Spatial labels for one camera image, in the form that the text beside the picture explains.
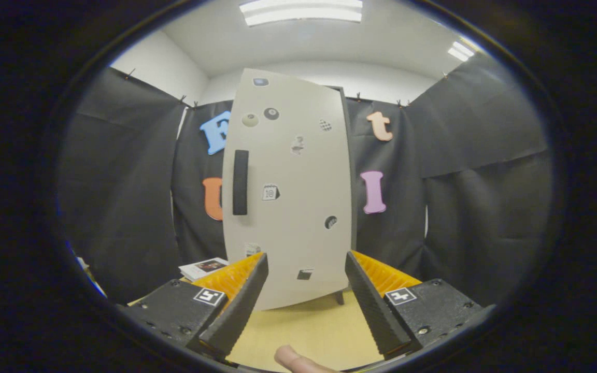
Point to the small ceiling light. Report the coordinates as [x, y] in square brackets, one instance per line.
[460, 51]

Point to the long ceiling light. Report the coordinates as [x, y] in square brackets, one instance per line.
[298, 13]

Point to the black backdrop cloth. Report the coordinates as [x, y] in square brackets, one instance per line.
[474, 197]

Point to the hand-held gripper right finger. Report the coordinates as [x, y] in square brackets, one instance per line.
[371, 305]

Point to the white book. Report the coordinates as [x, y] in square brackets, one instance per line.
[200, 269]

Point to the white shoe cabinet door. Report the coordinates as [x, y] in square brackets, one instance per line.
[298, 207]

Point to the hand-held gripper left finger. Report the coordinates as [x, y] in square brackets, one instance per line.
[241, 305]

